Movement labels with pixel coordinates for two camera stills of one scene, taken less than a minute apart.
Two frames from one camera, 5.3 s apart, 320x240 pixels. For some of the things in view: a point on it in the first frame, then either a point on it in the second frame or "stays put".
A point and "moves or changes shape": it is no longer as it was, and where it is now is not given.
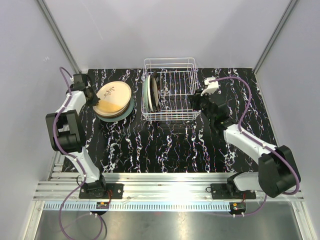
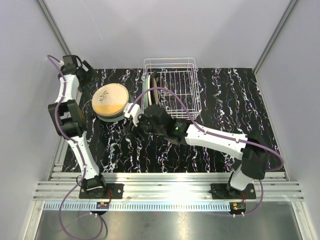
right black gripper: x=195 y=99 -> x=136 y=133
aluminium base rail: x=149 y=186 stays put
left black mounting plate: x=112 y=191 stays put
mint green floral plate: x=145 y=91 stays put
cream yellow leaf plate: x=113 y=97 moves or changes shape
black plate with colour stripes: x=155 y=91 stays put
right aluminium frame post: x=283 y=19 stays put
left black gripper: x=96 y=100 -> x=91 y=76
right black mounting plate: x=220 y=191 stays put
